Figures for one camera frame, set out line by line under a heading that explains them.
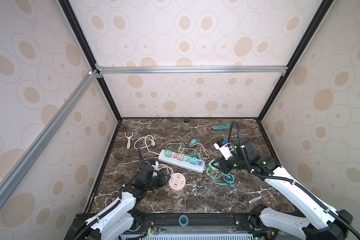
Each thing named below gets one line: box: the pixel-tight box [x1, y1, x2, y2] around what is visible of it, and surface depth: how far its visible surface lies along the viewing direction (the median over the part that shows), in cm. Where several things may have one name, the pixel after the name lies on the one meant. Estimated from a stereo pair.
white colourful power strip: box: [158, 149, 206, 174], surface depth 94 cm
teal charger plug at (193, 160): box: [189, 156, 198, 165], surface depth 91 cm
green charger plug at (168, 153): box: [164, 149, 172, 158], surface depth 94 cm
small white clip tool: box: [248, 195, 263, 204], surface depth 82 cm
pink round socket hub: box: [168, 172, 186, 191], surface depth 87 cm
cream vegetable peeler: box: [124, 131, 134, 149], surface depth 107 cm
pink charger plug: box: [176, 153, 184, 161], surface depth 93 cm
